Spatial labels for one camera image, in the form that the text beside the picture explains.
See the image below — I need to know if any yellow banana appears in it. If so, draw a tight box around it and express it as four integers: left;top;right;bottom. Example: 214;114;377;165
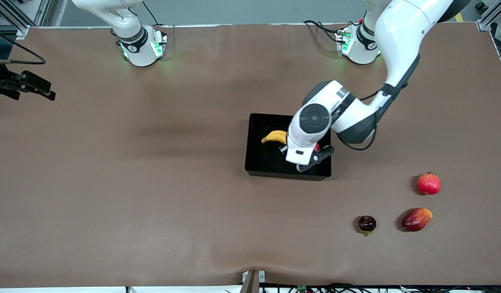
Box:
261;130;288;144

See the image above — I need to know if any black plastic box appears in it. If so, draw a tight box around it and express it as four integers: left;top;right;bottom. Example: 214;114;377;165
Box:
244;113;332;181

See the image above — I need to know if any dark purple mangosteen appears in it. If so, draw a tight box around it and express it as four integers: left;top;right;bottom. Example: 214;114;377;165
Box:
358;215;377;236

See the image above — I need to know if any table cover cloth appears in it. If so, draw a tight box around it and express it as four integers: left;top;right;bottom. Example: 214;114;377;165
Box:
0;22;501;287

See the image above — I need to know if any red yellow mango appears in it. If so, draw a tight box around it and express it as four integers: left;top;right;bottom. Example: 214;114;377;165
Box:
401;208;433;232

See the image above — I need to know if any red pomegranate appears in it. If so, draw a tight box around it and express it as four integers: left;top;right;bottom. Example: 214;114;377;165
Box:
417;172;442;195

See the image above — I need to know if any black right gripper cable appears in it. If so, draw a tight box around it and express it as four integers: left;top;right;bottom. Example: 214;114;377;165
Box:
0;26;46;65

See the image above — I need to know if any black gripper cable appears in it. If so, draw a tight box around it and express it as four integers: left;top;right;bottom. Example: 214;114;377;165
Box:
0;26;46;65
334;81;410;152

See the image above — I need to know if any aluminium frame profile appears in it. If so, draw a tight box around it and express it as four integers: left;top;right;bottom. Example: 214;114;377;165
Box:
477;0;501;32
0;0;51;39

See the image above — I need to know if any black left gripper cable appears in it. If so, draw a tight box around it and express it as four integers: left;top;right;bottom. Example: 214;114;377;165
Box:
334;81;410;152

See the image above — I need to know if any black right arm base cable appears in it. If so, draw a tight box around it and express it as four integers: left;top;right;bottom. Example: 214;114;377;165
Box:
143;0;160;26

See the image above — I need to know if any black arm base cable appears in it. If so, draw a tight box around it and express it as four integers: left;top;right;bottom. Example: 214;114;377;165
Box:
143;0;160;26
303;20;343;43

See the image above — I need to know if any black left arm base cable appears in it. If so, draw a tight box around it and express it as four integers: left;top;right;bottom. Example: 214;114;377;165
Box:
303;20;343;43

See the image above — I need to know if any grey metal bracket with post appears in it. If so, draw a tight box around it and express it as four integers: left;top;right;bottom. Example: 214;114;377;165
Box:
242;270;266;293

